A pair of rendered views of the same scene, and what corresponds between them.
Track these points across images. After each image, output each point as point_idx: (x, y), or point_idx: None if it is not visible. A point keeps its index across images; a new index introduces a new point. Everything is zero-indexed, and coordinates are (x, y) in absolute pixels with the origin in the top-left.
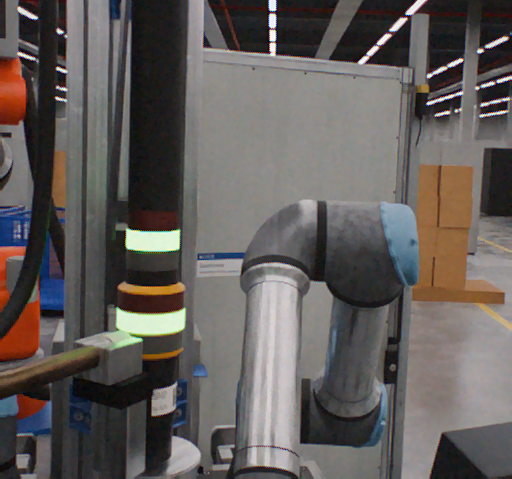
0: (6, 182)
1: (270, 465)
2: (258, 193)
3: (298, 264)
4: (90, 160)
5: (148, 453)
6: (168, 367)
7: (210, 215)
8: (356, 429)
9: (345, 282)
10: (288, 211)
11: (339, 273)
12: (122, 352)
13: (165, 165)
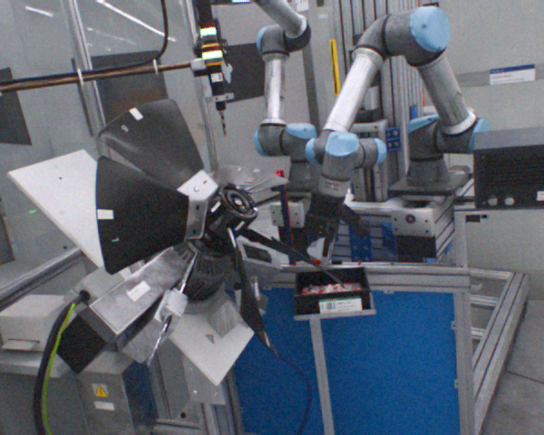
0: (307, 35)
1: (328, 128)
2: (539, 19)
3: (371, 47)
4: (344, 17)
5: (214, 92)
6: (214, 68)
7: (499, 42)
8: (459, 141)
9: (403, 53)
10: (374, 22)
11: (395, 49)
12: (195, 62)
13: (202, 9)
